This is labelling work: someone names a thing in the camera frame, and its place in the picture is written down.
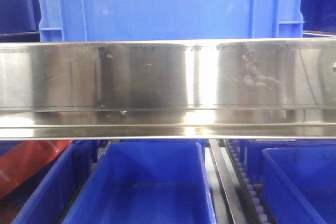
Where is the blue centre bin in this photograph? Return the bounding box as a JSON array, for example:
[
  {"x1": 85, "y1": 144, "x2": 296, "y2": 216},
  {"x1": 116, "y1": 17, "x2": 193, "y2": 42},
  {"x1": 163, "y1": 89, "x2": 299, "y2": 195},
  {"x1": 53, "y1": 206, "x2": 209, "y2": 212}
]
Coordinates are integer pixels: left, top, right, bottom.
[{"x1": 64, "y1": 142, "x2": 216, "y2": 223}]

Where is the blue bin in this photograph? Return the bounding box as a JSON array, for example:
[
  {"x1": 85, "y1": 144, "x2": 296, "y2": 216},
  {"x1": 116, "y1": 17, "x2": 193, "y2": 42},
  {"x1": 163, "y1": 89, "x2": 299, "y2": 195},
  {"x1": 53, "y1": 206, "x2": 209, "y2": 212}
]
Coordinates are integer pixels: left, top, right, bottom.
[
  {"x1": 13, "y1": 140, "x2": 100, "y2": 223},
  {"x1": 261, "y1": 145, "x2": 335, "y2": 223},
  {"x1": 64, "y1": 142, "x2": 216, "y2": 223}
]

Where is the blue right bin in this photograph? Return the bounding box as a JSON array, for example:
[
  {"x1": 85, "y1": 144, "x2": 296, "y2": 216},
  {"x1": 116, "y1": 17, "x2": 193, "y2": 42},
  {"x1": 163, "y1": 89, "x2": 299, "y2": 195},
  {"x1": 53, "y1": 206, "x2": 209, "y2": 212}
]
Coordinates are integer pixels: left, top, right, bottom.
[{"x1": 261, "y1": 145, "x2": 335, "y2": 223}]

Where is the blue left bin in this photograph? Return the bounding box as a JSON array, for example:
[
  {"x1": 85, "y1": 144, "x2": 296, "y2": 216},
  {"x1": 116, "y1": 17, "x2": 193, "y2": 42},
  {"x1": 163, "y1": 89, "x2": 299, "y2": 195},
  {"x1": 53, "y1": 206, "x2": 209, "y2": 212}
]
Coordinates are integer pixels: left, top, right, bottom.
[{"x1": 13, "y1": 140, "x2": 100, "y2": 223}]

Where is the red package in bin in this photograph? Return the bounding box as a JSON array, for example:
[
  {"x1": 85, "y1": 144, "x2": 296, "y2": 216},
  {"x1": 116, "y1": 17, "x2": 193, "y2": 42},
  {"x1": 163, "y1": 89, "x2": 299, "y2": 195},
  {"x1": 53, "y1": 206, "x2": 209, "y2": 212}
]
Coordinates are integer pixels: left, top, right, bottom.
[{"x1": 1, "y1": 140, "x2": 71, "y2": 198}]

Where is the light blue upper crate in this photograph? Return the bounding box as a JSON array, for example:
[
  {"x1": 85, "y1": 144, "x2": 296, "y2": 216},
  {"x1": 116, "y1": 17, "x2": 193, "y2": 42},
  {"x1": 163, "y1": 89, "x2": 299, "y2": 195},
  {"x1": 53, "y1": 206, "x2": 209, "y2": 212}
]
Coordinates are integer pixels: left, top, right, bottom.
[{"x1": 39, "y1": 0, "x2": 303, "y2": 41}]

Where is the roller track strip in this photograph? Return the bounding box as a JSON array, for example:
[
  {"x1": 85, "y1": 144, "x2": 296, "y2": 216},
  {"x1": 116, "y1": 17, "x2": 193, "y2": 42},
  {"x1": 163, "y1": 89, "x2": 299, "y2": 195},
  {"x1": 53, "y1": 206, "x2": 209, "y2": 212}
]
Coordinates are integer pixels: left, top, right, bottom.
[{"x1": 224, "y1": 139, "x2": 273, "y2": 223}]

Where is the stainless steel shelf rail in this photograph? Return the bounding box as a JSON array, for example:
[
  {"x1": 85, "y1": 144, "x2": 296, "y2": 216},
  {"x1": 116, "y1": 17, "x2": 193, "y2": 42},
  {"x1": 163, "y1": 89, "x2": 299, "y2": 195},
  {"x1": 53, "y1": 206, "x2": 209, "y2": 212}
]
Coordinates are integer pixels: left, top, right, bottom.
[{"x1": 1, "y1": 37, "x2": 335, "y2": 140}]

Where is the steel divider rail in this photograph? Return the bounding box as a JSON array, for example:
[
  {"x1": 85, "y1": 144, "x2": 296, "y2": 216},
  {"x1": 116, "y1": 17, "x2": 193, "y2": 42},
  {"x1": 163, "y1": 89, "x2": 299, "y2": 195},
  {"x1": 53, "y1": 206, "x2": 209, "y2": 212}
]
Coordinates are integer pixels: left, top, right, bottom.
[{"x1": 209, "y1": 138, "x2": 247, "y2": 223}]

